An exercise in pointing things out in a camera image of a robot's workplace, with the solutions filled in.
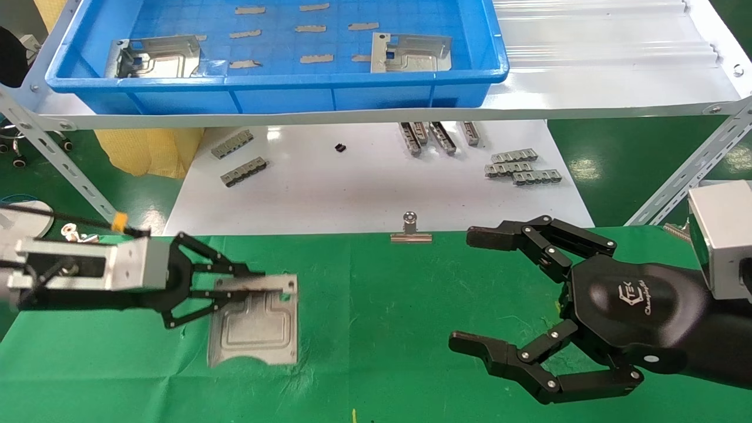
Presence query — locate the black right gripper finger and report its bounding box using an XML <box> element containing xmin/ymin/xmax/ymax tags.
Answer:
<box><xmin>449</xmin><ymin>320</ymin><xmax>644</xmax><ymax>405</ymax></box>
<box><xmin>466</xmin><ymin>216</ymin><xmax>617</xmax><ymax>284</ymax></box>

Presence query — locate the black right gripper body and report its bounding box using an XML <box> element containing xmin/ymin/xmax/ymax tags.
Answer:
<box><xmin>561</xmin><ymin>256</ymin><xmax>711</xmax><ymax>375</ymax></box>

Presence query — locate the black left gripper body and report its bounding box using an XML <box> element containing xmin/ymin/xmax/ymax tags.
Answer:
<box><xmin>18</xmin><ymin>244</ymin><xmax>196</xmax><ymax>313</ymax></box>

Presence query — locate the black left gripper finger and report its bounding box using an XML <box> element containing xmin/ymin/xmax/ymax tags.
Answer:
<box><xmin>162</xmin><ymin>290</ymin><xmax>249</xmax><ymax>331</ymax></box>
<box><xmin>172</xmin><ymin>232</ymin><xmax>266</xmax><ymax>281</ymax></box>

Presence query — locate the stamped sheet metal part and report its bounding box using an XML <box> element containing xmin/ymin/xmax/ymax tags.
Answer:
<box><xmin>105</xmin><ymin>35</ymin><xmax>202</xmax><ymax>79</ymax></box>
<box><xmin>371</xmin><ymin>33</ymin><xmax>453</xmax><ymax>74</ymax></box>
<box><xmin>207</xmin><ymin>273</ymin><xmax>299</xmax><ymax>368</ymax></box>

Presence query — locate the silver binder clip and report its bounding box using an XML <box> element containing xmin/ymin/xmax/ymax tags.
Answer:
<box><xmin>62</xmin><ymin>225</ymin><xmax>100</xmax><ymax>243</ymax></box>
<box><xmin>391</xmin><ymin>212</ymin><xmax>433</xmax><ymax>243</ymax></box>

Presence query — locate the white round disc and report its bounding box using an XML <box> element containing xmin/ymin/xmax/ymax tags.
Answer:
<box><xmin>0</xmin><ymin>200</ymin><xmax>53</xmax><ymax>240</ymax></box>

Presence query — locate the green cloth mat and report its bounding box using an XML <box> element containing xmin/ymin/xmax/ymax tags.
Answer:
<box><xmin>0</xmin><ymin>226</ymin><xmax>752</xmax><ymax>423</ymax></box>

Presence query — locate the yellow mesh bag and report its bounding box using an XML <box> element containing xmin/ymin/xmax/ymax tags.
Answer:
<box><xmin>34</xmin><ymin>0</ymin><xmax>205</xmax><ymax>180</ymax></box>

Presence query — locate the white slotted angle leg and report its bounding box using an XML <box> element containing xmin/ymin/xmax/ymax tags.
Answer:
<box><xmin>0</xmin><ymin>88</ymin><xmax>137</xmax><ymax>237</ymax></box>
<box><xmin>625</xmin><ymin>100</ymin><xmax>752</xmax><ymax>228</ymax></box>

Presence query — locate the white board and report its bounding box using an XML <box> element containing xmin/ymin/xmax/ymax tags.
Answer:
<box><xmin>163</xmin><ymin>120</ymin><xmax>595</xmax><ymax>237</ymax></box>

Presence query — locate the office chair caster base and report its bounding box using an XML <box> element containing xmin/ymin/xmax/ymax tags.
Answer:
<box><xmin>0</xmin><ymin>115</ymin><xmax>74</xmax><ymax>171</ymax></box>

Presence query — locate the blue plastic bin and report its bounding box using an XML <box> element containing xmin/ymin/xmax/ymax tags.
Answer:
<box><xmin>46</xmin><ymin>0</ymin><xmax>509</xmax><ymax>116</ymax></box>

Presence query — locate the white metal shelf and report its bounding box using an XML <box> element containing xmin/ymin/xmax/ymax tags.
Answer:
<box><xmin>0</xmin><ymin>0</ymin><xmax>752</xmax><ymax>131</ymax></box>

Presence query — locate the white corrugated plastic sheet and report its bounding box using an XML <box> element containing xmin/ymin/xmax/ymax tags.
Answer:
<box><xmin>491</xmin><ymin>0</ymin><xmax>741</xmax><ymax>110</ymax></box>

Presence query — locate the black round object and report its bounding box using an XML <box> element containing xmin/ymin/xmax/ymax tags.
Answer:
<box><xmin>0</xmin><ymin>26</ymin><xmax>29</xmax><ymax>89</ymax></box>

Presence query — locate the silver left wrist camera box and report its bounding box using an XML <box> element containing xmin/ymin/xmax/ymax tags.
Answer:
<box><xmin>0</xmin><ymin>238</ymin><xmax>172</xmax><ymax>293</ymax></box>

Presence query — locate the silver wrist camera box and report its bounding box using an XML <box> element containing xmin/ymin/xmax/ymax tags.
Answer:
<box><xmin>687</xmin><ymin>181</ymin><xmax>752</xmax><ymax>301</ymax></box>
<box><xmin>0</xmin><ymin>238</ymin><xmax>172</xmax><ymax>293</ymax></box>

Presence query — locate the black cable with yellow tag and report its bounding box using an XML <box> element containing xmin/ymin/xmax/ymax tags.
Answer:
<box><xmin>0</xmin><ymin>206</ymin><xmax>151</xmax><ymax>239</ymax></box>

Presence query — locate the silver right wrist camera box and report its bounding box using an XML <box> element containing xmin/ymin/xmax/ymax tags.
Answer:
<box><xmin>687</xmin><ymin>181</ymin><xmax>752</xmax><ymax>301</ymax></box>

